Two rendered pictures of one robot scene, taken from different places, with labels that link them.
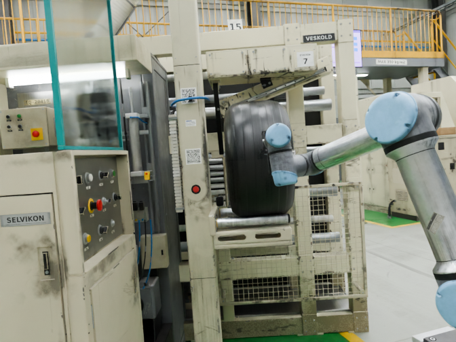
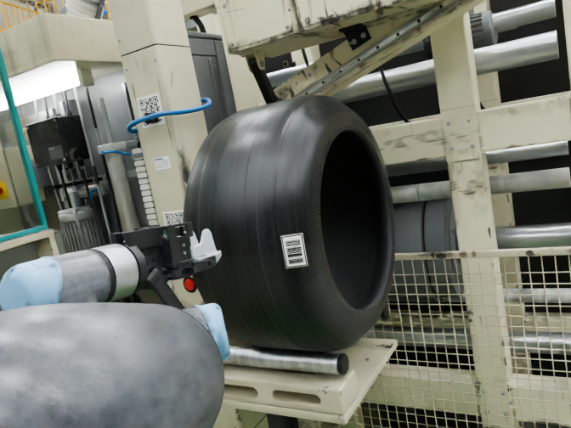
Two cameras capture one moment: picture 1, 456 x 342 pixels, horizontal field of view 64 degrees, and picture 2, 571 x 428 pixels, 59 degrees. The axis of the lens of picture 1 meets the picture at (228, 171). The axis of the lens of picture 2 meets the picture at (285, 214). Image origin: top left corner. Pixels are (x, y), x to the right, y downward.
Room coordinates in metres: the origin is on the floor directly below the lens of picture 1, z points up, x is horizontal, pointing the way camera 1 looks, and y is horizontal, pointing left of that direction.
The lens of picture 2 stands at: (0.79, -0.70, 1.39)
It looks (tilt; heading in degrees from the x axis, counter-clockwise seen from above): 9 degrees down; 30
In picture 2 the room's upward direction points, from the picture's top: 11 degrees counter-clockwise
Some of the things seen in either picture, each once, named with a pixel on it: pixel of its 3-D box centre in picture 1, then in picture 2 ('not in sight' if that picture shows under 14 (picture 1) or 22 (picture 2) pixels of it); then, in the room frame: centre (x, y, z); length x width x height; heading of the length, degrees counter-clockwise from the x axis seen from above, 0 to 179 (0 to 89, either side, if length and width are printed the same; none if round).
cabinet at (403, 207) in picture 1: (425, 176); not in sight; (5.69, -3.09, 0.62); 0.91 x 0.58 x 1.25; 107
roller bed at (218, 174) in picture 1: (210, 182); not in sight; (2.21, 0.11, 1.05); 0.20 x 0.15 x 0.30; 88
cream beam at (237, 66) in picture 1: (260, 66); (339, 1); (2.12, -0.23, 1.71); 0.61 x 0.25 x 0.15; 88
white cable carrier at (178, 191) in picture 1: (177, 163); (163, 234); (1.79, 0.25, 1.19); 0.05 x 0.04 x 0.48; 178
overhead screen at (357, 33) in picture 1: (343, 48); not in sight; (5.34, -1.79, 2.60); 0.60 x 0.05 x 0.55; 107
